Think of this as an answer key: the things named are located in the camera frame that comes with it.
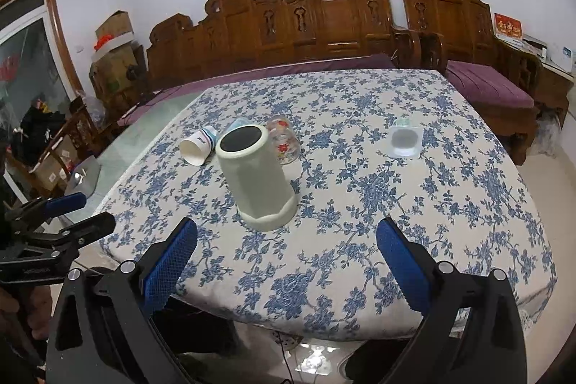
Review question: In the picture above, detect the person's left hand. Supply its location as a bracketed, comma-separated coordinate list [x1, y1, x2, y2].
[0, 286, 53, 342]

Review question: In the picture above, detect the red flower print glass cup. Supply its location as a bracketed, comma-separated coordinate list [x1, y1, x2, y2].
[266, 115, 301, 165]

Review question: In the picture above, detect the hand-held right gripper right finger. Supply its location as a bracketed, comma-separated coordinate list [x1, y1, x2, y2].
[375, 217, 528, 384]

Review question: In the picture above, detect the black bag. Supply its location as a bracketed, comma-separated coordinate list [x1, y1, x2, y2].
[11, 103, 69, 162]

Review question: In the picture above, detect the wooden side cabinet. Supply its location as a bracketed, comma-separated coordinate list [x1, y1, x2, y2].
[517, 46, 576, 128]

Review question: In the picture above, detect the carved wooden armchair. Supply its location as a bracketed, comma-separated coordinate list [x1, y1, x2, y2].
[402, 0, 543, 167]

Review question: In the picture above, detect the grey metal object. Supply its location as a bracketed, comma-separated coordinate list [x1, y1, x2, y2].
[65, 155, 102, 202]

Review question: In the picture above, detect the red wall calendar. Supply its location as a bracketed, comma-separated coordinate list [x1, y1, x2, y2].
[494, 13, 523, 40]

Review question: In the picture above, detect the large cardboard box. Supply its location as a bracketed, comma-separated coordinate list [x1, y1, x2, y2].
[89, 44, 147, 107]

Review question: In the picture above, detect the white box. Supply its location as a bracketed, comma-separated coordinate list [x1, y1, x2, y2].
[546, 44, 576, 71]

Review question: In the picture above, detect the small cardboard box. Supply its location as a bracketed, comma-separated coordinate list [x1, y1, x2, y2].
[95, 10, 135, 44]

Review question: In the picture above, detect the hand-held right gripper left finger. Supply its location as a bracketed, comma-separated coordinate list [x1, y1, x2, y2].
[45, 217, 199, 384]

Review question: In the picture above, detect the blue floral tablecloth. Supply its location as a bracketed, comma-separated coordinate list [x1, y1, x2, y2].
[96, 69, 559, 342]

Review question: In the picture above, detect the clear plastic bag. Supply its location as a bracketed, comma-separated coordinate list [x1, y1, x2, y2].
[535, 109, 568, 158]

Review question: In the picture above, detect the carved wooden sofa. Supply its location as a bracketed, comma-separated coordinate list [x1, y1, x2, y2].
[145, 0, 421, 93]

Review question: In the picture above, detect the long purple sofa cushion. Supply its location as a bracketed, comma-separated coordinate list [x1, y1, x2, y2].
[118, 53, 397, 126]

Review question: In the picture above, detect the wooden chair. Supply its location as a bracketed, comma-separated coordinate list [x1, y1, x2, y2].
[27, 96, 109, 192]

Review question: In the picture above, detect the wooden window frame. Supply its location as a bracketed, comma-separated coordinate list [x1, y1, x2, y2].
[0, 0, 84, 106]

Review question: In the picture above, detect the black cable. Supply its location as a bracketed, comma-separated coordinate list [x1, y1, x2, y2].
[275, 332, 294, 384]

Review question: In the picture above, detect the clear plastic cup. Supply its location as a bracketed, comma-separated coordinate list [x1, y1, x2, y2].
[388, 117, 424, 159]

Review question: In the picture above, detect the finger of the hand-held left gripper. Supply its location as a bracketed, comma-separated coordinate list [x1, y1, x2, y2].
[4, 192, 87, 228]
[13, 212, 117, 259]

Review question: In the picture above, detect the white paper cup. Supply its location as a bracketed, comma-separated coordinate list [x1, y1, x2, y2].
[179, 127, 220, 166]

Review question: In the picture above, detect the purple armchair cushion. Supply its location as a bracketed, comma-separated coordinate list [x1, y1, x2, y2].
[445, 60, 535, 109]

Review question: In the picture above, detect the tall pale green cup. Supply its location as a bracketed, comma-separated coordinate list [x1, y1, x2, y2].
[215, 124, 298, 232]

